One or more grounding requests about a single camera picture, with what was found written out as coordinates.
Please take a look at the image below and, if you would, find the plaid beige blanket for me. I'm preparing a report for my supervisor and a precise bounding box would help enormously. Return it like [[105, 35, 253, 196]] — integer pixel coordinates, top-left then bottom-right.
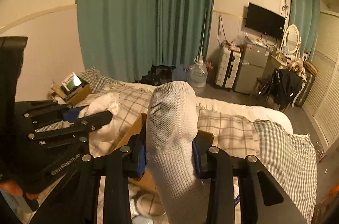
[[34, 83, 261, 224]]

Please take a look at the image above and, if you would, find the silver mini fridge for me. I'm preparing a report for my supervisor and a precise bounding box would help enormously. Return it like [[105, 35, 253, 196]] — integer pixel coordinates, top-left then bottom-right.
[[233, 42, 270, 94]]

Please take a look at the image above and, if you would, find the person's left hand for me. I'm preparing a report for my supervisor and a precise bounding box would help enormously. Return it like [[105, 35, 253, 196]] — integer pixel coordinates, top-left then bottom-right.
[[0, 180, 40, 200]]

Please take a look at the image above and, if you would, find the grey checked duvet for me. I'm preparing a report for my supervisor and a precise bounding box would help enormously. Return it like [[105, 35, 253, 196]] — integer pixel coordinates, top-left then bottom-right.
[[79, 68, 317, 223]]

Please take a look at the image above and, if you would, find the brown cardboard box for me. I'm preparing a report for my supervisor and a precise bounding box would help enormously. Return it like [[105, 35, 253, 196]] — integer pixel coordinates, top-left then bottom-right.
[[108, 112, 215, 194]]

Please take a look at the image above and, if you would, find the small cardboard bedside box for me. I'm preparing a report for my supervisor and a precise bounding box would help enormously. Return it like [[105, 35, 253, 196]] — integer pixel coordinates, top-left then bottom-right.
[[51, 72, 93, 106]]

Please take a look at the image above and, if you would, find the white hard suitcase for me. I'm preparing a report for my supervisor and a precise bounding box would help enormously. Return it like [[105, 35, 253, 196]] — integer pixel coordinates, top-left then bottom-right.
[[215, 46, 241, 89]]

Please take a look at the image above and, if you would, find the white oval vanity mirror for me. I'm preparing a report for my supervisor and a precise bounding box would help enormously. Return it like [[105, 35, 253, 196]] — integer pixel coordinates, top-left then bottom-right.
[[280, 24, 301, 55]]

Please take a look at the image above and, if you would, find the crumpled white cloth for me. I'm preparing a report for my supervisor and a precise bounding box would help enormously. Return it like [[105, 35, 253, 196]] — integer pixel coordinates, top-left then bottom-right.
[[78, 93, 121, 142]]

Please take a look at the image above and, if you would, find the large clear water bottle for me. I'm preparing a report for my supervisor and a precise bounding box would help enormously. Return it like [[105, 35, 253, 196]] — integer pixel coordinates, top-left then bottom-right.
[[187, 55, 208, 94]]

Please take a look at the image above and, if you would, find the black wall television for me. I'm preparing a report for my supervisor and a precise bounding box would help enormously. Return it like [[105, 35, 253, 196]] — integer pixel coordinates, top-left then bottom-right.
[[245, 3, 286, 40]]

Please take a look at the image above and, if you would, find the green window curtain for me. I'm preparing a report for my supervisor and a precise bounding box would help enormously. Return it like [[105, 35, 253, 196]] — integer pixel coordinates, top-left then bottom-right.
[[76, 0, 214, 82]]

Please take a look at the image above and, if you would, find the white louvered wardrobe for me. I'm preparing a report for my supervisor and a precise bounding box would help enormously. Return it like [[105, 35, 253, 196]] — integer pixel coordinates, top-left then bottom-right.
[[303, 11, 338, 150]]

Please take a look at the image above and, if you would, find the green side curtain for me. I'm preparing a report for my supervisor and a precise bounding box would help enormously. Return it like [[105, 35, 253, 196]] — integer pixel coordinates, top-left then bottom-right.
[[289, 0, 320, 60]]

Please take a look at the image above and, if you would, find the white knit sock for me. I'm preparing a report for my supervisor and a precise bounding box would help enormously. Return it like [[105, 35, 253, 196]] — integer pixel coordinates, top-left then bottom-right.
[[145, 81, 210, 223]]

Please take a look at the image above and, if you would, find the black jacket on chair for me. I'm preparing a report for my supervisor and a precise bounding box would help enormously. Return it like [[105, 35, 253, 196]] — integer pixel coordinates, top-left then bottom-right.
[[270, 69, 303, 111]]

